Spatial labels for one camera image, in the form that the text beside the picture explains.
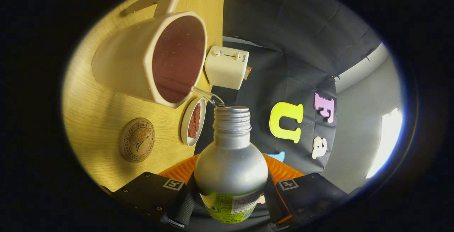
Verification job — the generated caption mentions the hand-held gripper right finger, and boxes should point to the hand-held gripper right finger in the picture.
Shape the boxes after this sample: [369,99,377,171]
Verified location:
[262,153,350,228]

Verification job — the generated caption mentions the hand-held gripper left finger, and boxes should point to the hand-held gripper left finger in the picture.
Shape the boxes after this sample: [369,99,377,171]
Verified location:
[101,153,199,230]

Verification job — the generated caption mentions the white toaster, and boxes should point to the white toaster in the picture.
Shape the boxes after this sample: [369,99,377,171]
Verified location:
[204,46,249,90]

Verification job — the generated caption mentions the wooden table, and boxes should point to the wooden table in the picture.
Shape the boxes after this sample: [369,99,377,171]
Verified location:
[62,0,227,193]

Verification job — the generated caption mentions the beige cup with stick handle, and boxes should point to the beige cup with stick handle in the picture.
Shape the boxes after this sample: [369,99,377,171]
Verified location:
[92,0,210,109]

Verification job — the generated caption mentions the round cork coaster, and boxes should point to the round cork coaster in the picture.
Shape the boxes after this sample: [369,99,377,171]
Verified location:
[119,118,156,163]

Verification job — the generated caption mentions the white round plate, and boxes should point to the white round plate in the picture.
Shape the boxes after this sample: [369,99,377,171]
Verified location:
[181,98,207,147]

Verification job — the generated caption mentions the silver bottle with green label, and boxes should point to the silver bottle with green label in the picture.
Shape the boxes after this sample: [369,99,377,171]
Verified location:
[194,106,269,224]

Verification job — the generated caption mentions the reddish meat slices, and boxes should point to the reddish meat slices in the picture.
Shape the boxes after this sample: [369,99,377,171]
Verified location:
[188,103,201,139]

